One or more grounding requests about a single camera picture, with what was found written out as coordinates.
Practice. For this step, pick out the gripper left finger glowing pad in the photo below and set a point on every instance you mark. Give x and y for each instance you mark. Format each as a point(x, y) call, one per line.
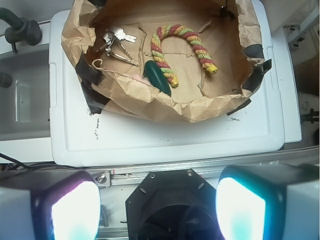
point(49, 205)

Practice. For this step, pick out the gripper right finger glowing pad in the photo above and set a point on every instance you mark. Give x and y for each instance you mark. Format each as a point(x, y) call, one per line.
point(269, 202)

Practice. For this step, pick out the white plastic cooler lid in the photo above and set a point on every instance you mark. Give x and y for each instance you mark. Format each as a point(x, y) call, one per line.
point(81, 139)

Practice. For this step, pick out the clear plastic bin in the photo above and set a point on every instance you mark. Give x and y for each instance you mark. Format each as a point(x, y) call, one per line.
point(25, 104)

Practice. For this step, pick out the pink plush bunny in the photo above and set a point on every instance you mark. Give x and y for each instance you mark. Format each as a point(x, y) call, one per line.
point(141, 79)

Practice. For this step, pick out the dark green oval object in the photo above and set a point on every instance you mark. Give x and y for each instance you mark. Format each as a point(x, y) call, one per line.
point(156, 77)

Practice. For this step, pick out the brown paper bag nest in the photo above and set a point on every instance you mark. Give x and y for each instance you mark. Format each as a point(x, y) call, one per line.
point(210, 52)

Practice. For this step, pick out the bunch of metal keys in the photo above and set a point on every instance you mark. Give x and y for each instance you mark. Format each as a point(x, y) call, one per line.
point(114, 36)

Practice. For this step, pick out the black clamp knob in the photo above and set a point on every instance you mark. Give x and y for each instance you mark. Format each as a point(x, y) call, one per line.
point(20, 29)

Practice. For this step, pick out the aluminium extrusion rail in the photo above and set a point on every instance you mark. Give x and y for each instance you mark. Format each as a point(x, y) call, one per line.
point(206, 168)

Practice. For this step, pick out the black octagonal mount plate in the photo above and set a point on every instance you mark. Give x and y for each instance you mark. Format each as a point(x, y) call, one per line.
point(173, 205)

